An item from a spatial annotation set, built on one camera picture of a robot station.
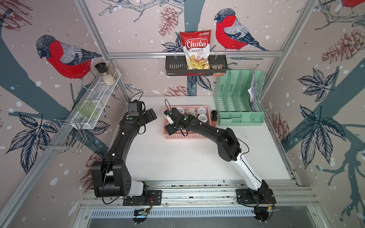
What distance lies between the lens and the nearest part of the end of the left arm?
2.01 ft

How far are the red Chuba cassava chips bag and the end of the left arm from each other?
0.39 metres

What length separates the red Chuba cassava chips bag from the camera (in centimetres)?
81
